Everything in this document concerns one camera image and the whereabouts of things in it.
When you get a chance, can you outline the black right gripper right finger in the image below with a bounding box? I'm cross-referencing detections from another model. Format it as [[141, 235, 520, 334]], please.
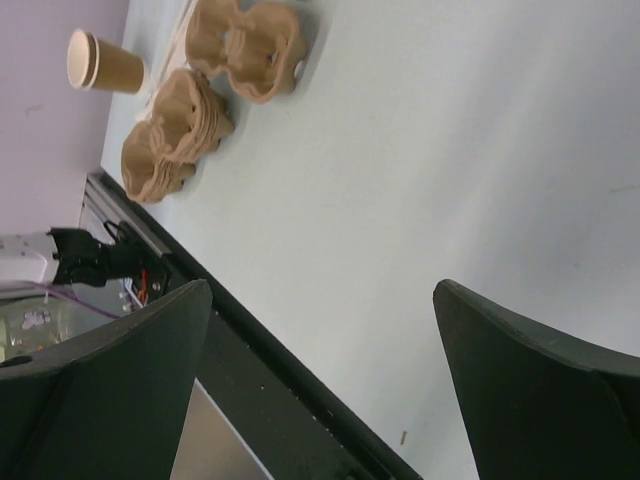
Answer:
[[433, 280, 639, 479]]

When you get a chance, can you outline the single brown pulp cup carrier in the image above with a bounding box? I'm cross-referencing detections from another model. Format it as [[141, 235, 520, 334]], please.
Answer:
[[185, 1, 308, 104]]

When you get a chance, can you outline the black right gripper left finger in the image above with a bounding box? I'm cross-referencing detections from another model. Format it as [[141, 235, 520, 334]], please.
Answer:
[[1, 280, 212, 479]]

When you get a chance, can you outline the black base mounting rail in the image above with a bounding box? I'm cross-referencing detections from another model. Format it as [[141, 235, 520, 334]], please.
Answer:
[[86, 173, 419, 479]]

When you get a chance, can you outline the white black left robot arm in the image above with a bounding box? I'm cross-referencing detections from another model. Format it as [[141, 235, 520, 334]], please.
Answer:
[[1, 228, 144, 294]]

